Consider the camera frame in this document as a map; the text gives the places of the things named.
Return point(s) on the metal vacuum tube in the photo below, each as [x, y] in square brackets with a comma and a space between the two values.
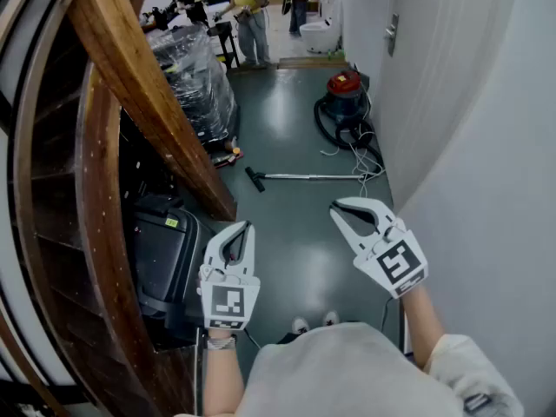
[313, 176]

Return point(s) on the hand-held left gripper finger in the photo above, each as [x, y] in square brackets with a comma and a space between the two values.
[248, 259]
[215, 243]

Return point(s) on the person's right forearm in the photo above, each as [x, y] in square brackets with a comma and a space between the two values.
[421, 328]

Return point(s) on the white toilet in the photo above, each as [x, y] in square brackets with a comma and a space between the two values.
[319, 35]

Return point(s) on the small black table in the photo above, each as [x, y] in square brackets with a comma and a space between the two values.
[223, 28]

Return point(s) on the red and blue vacuum cleaner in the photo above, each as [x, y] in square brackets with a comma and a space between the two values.
[345, 98]

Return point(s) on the brown tape roll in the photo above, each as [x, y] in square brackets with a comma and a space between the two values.
[229, 143]

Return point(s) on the long pink flat bar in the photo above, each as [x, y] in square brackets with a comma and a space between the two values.
[228, 161]

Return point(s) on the green bottles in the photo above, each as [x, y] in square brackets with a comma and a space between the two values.
[336, 53]

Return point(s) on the plastic-wrapped black pallet load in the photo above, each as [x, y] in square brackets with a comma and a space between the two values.
[195, 81]

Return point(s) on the person's left forearm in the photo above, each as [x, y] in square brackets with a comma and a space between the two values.
[221, 376]

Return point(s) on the black vacuum floor nozzle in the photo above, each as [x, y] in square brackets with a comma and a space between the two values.
[254, 178]

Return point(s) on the person's right white shoe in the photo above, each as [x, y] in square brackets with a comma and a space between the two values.
[331, 318]

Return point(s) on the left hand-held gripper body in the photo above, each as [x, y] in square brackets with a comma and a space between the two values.
[228, 300]

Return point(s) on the silver wristwatch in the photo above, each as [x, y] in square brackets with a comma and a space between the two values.
[221, 342]

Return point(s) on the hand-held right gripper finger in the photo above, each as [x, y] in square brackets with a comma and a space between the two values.
[382, 211]
[352, 241]

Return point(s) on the black suitcase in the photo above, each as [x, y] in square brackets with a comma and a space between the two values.
[165, 259]

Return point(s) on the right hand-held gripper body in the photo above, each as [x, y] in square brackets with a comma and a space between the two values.
[395, 263]

